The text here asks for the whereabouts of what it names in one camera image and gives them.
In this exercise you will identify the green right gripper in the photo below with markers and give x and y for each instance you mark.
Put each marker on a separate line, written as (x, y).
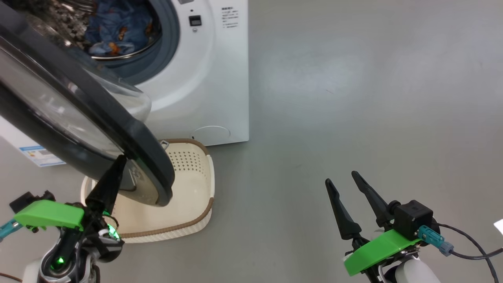
(377, 251)

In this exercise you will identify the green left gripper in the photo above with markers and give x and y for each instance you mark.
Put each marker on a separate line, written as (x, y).
(51, 214)

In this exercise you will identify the black round glass washer door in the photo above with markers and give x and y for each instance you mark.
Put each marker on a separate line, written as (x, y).
(98, 118)

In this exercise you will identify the blue cartoon print garment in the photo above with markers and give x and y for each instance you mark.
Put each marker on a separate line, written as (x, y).
(118, 27)

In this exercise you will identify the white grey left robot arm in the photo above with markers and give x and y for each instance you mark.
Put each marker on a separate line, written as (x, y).
(67, 255)

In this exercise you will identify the cream perforated basket brown rim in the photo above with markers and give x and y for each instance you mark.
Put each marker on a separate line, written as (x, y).
(188, 196)

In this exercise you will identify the white front-load washing machine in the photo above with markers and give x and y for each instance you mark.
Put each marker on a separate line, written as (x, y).
(220, 98)

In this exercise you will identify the grey rubber door gasket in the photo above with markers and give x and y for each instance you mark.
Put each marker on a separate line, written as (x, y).
(167, 43)

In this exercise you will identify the small black door lock socket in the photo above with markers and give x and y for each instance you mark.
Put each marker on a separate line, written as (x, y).
(195, 20)

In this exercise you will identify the blue white energy label sticker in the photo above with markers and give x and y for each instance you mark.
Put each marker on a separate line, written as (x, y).
(41, 156)

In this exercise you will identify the round white drain filter cover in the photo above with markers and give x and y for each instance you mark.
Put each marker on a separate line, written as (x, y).
(212, 135)

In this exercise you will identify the stainless steel perforated washer drum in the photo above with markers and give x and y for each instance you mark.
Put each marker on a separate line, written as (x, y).
(59, 19)

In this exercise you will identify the grey warning sticker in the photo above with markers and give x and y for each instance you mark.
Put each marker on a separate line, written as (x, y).
(185, 1)

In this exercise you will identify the small printed text label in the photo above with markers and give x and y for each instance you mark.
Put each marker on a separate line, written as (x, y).
(230, 17)

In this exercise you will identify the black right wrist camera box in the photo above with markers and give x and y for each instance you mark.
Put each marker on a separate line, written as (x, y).
(412, 218)

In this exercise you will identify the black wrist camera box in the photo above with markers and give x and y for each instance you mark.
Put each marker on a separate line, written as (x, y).
(25, 200)
(412, 218)

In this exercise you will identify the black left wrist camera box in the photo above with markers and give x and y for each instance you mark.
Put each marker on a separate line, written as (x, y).
(25, 200)

